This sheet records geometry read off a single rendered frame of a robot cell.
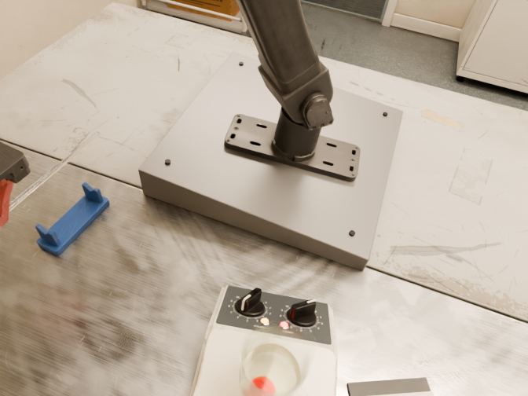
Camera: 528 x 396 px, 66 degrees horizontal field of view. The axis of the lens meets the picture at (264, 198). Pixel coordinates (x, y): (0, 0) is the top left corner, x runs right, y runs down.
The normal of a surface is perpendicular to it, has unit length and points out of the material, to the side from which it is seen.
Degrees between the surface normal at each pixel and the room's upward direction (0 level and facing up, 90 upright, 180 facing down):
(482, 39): 90
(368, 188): 4
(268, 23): 95
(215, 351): 0
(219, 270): 0
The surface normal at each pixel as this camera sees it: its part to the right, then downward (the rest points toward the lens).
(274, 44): 0.43, 0.76
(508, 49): -0.34, 0.70
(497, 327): 0.08, -0.65
